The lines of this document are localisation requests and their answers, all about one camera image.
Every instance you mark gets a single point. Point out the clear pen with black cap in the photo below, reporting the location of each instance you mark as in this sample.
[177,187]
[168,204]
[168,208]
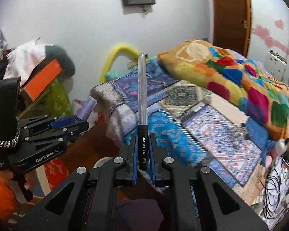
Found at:
[142,101]

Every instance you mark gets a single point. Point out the person's left hand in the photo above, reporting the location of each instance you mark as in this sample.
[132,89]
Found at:
[30,184]

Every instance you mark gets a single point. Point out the orange box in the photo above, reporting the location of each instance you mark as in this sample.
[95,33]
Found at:
[43,79]

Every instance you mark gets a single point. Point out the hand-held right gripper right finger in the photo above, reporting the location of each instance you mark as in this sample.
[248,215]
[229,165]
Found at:
[152,158]

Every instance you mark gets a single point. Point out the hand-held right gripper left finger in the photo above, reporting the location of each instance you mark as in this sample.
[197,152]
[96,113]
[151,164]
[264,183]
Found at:
[134,158]

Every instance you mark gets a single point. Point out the yellow foam tube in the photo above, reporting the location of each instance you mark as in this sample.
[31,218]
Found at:
[110,57]

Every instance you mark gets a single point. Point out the dark grey cushion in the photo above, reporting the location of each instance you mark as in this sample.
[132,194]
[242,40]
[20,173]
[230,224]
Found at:
[62,60]

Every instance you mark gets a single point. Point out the wooden wardrobe with sliding doors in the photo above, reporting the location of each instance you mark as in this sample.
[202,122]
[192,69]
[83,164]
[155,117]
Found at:
[269,9]

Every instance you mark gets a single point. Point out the person's left leg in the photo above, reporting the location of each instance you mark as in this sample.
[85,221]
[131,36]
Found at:
[137,215]

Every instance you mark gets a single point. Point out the colourful patch blanket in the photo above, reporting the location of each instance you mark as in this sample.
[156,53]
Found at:
[231,77]

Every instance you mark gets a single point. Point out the purple pen cap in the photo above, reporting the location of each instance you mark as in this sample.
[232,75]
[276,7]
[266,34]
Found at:
[85,109]

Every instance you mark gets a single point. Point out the white cloth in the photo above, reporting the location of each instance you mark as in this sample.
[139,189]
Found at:
[29,55]

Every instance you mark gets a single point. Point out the green patterned bag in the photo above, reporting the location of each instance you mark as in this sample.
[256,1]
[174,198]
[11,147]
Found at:
[57,101]

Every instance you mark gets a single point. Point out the blue patchwork bed cover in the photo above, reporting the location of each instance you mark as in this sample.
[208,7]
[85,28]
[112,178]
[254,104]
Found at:
[173,130]

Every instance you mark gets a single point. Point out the white plastic waste bin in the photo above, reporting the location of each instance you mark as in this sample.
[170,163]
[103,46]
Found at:
[102,161]

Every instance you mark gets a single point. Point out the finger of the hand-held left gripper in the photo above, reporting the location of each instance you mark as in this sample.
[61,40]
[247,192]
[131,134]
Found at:
[72,132]
[62,122]

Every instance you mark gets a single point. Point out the brown wooden door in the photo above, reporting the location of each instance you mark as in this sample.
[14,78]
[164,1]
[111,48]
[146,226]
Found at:
[228,16]

